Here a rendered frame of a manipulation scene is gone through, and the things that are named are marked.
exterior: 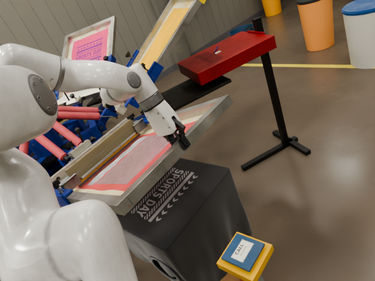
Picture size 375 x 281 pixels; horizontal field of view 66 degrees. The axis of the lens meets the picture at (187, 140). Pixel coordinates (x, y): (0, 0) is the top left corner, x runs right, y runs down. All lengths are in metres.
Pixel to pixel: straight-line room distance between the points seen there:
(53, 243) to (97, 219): 0.05
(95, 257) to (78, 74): 0.51
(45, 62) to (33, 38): 4.45
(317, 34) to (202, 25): 2.77
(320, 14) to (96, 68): 4.10
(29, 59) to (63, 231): 0.47
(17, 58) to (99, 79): 0.18
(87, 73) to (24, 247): 0.47
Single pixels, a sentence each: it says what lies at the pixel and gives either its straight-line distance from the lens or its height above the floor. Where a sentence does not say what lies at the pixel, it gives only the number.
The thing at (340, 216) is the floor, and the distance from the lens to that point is 2.26.
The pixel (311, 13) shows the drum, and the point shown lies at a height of 0.55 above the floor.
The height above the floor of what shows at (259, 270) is 0.95.
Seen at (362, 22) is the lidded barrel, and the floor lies 0.56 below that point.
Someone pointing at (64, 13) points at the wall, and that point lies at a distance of 5.36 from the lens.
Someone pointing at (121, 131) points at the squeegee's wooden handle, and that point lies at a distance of 1.49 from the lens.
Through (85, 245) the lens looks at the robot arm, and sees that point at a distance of 0.36.
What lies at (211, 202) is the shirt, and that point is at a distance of 1.20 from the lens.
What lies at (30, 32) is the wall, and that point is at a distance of 5.21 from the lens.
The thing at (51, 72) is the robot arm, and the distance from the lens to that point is 0.76.
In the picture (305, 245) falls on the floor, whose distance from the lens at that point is 2.13.
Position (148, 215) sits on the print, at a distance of 1.24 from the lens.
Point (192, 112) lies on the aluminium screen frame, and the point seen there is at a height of 1.21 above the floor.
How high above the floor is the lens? 1.73
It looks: 30 degrees down
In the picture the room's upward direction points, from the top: 24 degrees counter-clockwise
